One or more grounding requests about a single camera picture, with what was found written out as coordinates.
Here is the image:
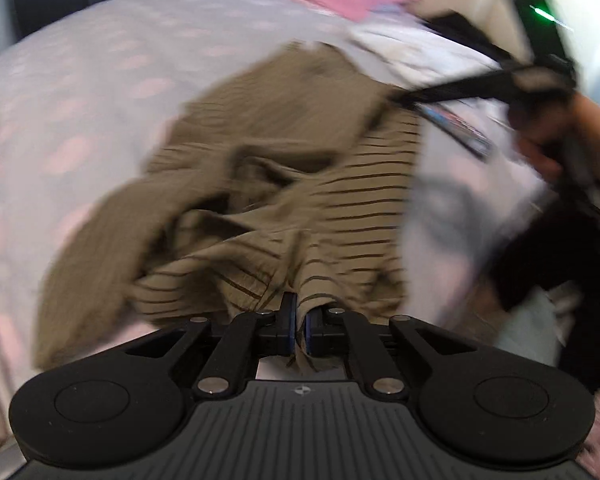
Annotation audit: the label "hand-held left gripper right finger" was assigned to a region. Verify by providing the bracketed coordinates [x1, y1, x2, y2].
[304, 305, 476, 400]

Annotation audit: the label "remote control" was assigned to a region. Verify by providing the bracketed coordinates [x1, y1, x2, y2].
[420, 102, 493, 161]

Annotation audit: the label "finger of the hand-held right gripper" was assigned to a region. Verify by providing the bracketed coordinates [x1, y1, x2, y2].
[392, 67, 526, 111]

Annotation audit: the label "person's black clothing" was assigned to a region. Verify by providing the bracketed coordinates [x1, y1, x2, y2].
[495, 185, 600, 391]

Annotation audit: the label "olive striped shirt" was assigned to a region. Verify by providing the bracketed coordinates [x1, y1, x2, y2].
[32, 40, 423, 371]

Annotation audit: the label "person's blue jeans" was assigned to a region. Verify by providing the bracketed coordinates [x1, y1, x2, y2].
[500, 290, 576, 366]

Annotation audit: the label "black crumpled garment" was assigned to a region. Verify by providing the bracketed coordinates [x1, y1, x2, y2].
[425, 10, 511, 61]

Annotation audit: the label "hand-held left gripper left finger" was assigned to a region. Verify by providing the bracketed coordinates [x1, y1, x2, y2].
[125, 292, 298, 400]

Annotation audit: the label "person's right hand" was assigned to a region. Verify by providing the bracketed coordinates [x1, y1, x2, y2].
[517, 95, 600, 186]

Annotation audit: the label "pink dotted duvet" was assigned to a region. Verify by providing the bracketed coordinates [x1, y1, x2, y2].
[0, 0, 506, 441]

